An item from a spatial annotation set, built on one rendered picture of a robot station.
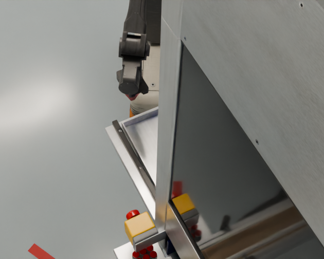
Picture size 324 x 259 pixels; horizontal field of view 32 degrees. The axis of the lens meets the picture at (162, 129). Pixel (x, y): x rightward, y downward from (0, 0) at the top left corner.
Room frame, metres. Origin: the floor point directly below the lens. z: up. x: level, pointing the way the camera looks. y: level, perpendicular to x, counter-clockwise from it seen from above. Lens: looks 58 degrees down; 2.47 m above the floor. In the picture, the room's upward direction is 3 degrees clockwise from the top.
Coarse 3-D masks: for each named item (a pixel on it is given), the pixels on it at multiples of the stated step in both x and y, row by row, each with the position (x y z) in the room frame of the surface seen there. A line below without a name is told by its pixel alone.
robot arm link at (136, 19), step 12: (132, 0) 1.10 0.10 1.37; (144, 0) 1.10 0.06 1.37; (132, 12) 1.08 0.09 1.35; (144, 12) 1.08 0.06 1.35; (132, 24) 1.05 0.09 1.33; (144, 24) 1.06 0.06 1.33; (132, 36) 1.04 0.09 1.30; (144, 36) 1.03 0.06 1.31; (132, 48) 1.01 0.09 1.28; (144, 48) 1.01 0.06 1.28
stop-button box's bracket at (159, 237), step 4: (160, 232) 0.58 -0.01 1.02; (164, 232) 0.58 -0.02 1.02; (152, 236) 0.56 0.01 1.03; (156, 236) 0.57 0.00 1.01; (160, 236) 0.58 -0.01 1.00; (164, 236) 0.58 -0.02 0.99; (144, 240) 0.55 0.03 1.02; (148, 240) 0.56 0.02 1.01; (152, 240) 0.56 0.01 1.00; (156, 240) 0.57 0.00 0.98; (160, 240) 0.58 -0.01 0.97; (136, 244) 0.54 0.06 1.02; (140, 244) 0.55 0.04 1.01; (144, 244) 0.55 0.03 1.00; (148, 244) 0.56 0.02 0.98; (152, 244) 0.56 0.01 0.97; (136, 248) 0.54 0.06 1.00; (140, 248) 0.55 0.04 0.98; (144, 248) 0.55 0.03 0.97
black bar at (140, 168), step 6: (114, 120) 1.02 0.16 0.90; (114, 126) 1.00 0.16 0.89; (120, 126) 0.99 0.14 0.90; (120, 132) 0.97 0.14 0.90; (120, 138) 0.96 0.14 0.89; (126, 138) 0.95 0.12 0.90; (126, 144) 0.93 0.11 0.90; (132, 150) 0.91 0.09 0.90; (132, 156) 0.88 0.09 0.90; (138, 162) 0.86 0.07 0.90; (138, 168) 0.84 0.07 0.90; (144, 174) 0.82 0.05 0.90; (144, 180) 0.80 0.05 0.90; (150, 180) 0.80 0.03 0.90; (150, 186) 0.78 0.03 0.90; (150, 192) 0.76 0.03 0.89
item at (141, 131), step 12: (156, 108) 1.06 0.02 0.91; (132, 120) 1.02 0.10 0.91; (144, 120) 1.03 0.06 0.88; (156, 120) 1.04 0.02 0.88; (132, 132) 0.99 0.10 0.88; (144, 132) 0.99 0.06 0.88; (156, 132) 0.99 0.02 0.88; (132, 144) 0.93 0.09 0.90; (144, 144) 0.94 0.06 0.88; (156, 144) 0.94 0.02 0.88; (144, 156) 0.89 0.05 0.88; (156, 156) 0.90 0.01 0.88; (144, 168) 0.85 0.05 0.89
